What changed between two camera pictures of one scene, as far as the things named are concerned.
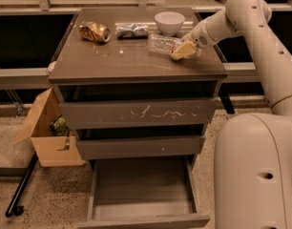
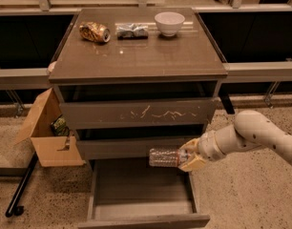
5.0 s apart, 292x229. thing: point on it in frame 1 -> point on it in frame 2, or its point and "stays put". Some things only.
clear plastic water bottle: (163, 44) -> (167, 157)
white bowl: (169, 23) stays put
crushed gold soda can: (93, 31) stays put
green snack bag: (59, 127) stays put
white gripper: (199, 37) -> (207, 147)
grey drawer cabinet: (138, 96) stays put
